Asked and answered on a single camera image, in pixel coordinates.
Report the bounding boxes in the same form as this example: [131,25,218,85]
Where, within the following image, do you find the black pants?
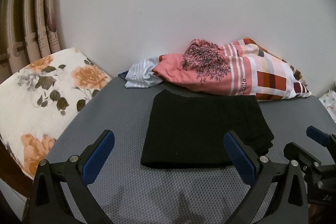
[141,90,274,169]

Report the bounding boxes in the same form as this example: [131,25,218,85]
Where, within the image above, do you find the white dotted cloth pile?
[319,90,336,123]

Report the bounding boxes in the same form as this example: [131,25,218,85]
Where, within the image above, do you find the grey mesh mattress pad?
[47,77,335,223]

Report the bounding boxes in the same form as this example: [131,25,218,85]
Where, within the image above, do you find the pink patterned blanket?
[152,38,311,101]

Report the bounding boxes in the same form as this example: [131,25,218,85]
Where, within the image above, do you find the floral white pillow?
[1,48,111,178]

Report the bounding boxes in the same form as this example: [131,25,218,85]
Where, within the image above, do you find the light blue striped cloth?
[125,57,162,88]

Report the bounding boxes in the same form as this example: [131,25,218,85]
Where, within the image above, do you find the beige curtain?
[1,0,61,81]

